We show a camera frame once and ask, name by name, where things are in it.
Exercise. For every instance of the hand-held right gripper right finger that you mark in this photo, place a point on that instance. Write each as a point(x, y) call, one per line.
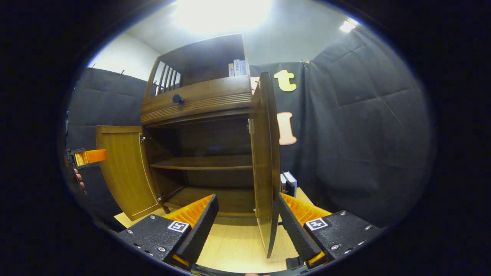
point(293, 230)

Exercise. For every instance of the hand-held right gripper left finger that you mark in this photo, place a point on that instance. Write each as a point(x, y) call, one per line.
point(199, 230)

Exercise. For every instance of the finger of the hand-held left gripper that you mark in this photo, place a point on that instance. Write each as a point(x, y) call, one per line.
point(92, 156)

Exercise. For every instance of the wooden shoe cabinet door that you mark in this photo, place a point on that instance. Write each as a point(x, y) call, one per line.
point(262, 153)
point(122, 168)

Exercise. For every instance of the wooden double-door shoe cabinet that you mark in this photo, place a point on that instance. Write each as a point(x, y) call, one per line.
point(215, 138)

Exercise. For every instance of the wooden cabinet shelf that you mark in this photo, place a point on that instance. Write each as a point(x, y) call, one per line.
point(207, 163)

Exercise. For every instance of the wooden cabinet drawer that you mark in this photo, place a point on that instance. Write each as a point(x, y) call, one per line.
point(215, 97)

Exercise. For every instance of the dark-spined book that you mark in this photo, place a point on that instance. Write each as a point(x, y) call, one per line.
point(283, 180)

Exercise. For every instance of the blue-grey book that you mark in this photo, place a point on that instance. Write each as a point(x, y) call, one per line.
point(291, 176)

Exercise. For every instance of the black round drawer knob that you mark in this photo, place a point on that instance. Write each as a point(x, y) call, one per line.
point(177, 99)

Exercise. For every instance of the black backdrop cloth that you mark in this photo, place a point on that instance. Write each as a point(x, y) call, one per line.
point(364, 153)

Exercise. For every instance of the pink book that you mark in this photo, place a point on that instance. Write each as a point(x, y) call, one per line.
point(231, 70)

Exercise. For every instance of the grey book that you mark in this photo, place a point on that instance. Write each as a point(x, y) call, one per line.
point(243, 68)

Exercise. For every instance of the metal cloth clip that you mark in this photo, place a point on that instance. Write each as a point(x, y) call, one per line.
point(305, 62)

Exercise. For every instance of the large ceiling light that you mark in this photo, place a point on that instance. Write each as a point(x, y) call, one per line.
point(222, 15)

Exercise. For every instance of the small ceiling light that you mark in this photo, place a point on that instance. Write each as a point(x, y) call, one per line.
point(348, 26)

